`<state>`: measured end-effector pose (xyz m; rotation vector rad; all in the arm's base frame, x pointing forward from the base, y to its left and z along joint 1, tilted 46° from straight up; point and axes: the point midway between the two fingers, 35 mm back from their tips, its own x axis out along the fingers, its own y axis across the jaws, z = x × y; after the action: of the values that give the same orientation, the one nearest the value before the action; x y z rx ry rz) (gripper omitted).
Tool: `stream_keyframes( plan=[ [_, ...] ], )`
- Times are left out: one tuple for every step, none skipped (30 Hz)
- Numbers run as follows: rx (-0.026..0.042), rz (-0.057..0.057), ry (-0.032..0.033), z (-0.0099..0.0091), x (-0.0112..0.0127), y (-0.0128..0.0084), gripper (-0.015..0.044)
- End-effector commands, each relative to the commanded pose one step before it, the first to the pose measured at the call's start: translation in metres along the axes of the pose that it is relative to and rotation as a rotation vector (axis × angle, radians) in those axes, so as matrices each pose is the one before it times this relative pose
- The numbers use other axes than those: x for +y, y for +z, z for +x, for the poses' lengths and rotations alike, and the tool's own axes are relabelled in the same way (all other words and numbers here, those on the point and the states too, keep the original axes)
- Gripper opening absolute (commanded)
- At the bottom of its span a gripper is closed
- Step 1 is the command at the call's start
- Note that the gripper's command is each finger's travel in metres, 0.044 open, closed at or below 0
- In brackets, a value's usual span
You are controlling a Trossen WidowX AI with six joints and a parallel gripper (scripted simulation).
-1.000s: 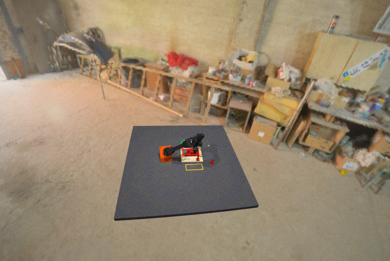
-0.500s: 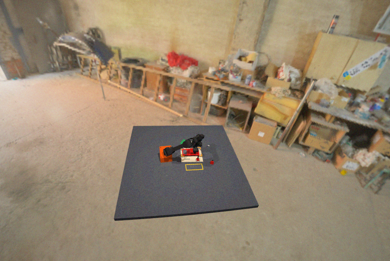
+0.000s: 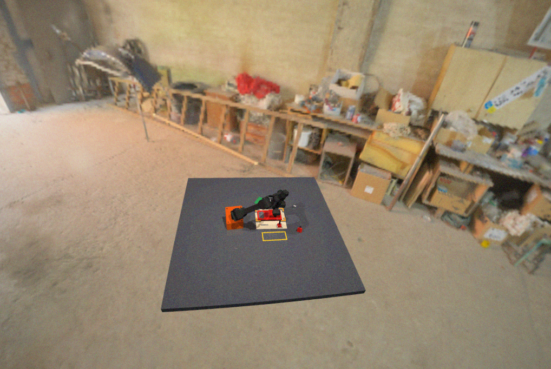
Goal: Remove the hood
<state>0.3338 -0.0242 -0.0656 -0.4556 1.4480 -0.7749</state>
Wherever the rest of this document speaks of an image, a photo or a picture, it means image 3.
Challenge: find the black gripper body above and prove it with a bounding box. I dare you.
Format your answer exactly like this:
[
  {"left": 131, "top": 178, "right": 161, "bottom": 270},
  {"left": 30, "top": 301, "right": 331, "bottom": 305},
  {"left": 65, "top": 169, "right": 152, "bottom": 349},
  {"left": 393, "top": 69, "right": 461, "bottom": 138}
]
[{"left": 271, "top": 198, "right": 280, "bottom": 215}]

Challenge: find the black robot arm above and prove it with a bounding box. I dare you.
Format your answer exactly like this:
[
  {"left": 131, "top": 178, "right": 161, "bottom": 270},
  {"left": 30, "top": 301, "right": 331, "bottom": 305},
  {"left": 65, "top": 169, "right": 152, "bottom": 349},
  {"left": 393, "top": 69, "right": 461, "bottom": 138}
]
[{"left": 230, "top": 190, "right": 289, "bottom": 222}]

